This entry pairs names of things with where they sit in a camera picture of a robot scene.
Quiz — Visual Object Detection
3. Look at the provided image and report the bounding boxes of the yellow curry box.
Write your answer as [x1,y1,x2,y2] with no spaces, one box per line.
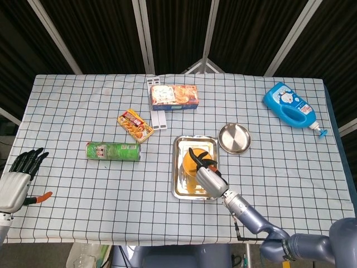
[117,108,155,144]

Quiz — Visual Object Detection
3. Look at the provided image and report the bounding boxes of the white checked tablecloth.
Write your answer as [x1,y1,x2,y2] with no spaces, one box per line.
[0,73,357,247]

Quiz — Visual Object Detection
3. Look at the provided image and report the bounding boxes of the white sealing clip bar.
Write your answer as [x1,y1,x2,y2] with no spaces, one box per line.
[146,78,160,131]
[153,78,168,130]

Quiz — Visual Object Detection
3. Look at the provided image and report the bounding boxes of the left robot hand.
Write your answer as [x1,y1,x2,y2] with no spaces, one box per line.
[0,147,53,213]

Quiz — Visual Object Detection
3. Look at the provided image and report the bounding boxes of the white metal screen foot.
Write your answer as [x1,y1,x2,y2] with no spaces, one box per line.
[181,58,225,75]

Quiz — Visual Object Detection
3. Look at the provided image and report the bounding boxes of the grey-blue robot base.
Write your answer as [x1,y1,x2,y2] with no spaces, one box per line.
[111,245,232,268]

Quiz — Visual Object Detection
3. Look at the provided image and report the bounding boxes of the rectangular steel tray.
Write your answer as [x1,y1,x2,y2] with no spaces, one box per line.
[171,135,221,200]

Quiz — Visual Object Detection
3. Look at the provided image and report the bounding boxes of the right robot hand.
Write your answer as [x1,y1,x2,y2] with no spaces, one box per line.
[188,147,229,199]

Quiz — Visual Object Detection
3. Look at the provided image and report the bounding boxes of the beige bowl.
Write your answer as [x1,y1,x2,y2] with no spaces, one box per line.
[182,147,215,178]

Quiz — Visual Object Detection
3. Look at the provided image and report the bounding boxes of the dark white-framed folding screen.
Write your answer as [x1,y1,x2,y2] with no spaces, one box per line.
[0,0,357,137]

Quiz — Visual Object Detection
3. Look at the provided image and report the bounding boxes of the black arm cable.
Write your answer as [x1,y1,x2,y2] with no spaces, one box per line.
[233,213,282,242]

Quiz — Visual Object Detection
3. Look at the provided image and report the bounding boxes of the white table leg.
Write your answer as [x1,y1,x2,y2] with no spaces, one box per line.
[245,243,253,268]

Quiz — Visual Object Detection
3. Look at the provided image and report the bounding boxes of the round steel plate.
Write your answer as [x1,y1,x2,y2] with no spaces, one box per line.
[218,123,252,155]

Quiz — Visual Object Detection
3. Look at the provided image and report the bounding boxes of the orange blue cookie box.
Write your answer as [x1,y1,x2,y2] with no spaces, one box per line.
[150,84,200,112]

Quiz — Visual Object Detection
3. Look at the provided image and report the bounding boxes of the green chip can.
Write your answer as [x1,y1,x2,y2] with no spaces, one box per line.
[85,141,142,162]

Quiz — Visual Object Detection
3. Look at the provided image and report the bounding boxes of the clear plastic bag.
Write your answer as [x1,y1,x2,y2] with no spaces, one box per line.
[66,242,112,268]

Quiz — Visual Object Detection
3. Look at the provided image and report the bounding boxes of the blue detergent bottle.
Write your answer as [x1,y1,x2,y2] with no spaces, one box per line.
[263,82,329,139]

